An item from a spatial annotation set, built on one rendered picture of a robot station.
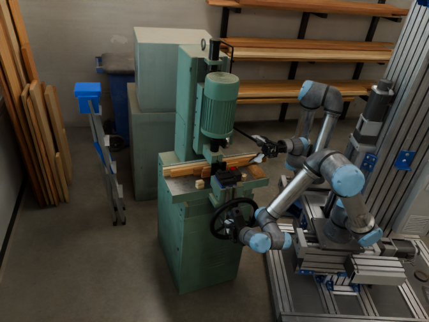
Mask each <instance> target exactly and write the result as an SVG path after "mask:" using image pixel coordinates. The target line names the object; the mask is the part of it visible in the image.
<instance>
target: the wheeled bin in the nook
mask: <svg viewBox="0 0 429 322"><path fill-rule="evenodd" d="M95 62H96V71H97V73H107V75H108V80H109V87H110V94H111V99H112V106H113V110H114V118H109V119H107V120H106V121H105V122H104V129H105V131H106V132H108V133H110V134H112V135H110V136H109V146H108V148H110V149H109V150H110V151H114V152H117V151H121V150H122V149H123V148H124V146H125V145H130V135H129V121H128V94H127V82H135V64H134V52H107V53H104V54H102V56H95ZM98 62H102V65H103V66H99V64H98Z"/></svg>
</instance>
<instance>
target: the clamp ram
mask: <svg viewBox="0 0 429 322"><path fill-rule="evenodd" d="M221 163H222V166H221V167H220V166H219V163H213V164H211V173H210V177H211V176H213V175H215V173H216V172H220V171H225V170H226V165H227V163H226V162H221Z"/></svg>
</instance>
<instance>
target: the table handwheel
mask: <svg viewBox="0 0 429 322"><path fill-rule="evenodd" d="M239 203H248V204H250V205H252V206H253V217H252V219H251V221H246V220H245V222H246V224H247V225H246V226H247V227H252V226H253V225H254V223H255V222H256V219H255V211H256V210H257V209H259V207H258V205H257V203H256V202H255V201H254V200H252V199H250V198H247V197H238V198H235V199H232V200H230V201H227V202H226V203H224V204H223V205H221V206H220V207H219V208H218V209H217V210H216V211H215V212H214V214H213V216H212V217H211V220H210V223H209V229H210V232H211V234H212V235H213V236H214V237H215V238H217V239H220V240H229V236H231V235H230V234H219V233H218V232H219V231H221V230H222V229H223V228H225V225H224V226H221V227H219V228H218V229H217V230H215V222H216V219H217V218H218V216H219V215H220V214H221V212H223V211H224V210H225V209H227V208H228V207H229V211H228V212H227V215H228V216H229V217H228V219H233V218H232V214H231V209H232V208H231V207H230V206H232V205H234V204H235V208H236V207H238V205H239Z"/></svg>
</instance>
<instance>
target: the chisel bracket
mask: <svg viewBox="0 0 429 322"><path fill-rule="evenodd" d="M202 154H203V155H204V157H205V158H206V160H207V161H208V162H209V164H210V166H211V164H213V163H217V161H216V160H218V161H219V162H222V159H223V154H222V153H221V151H220V150H219V151H218V152H216V153H215V152H212V151H210V143H208V144H203V150H202Z"/></svg>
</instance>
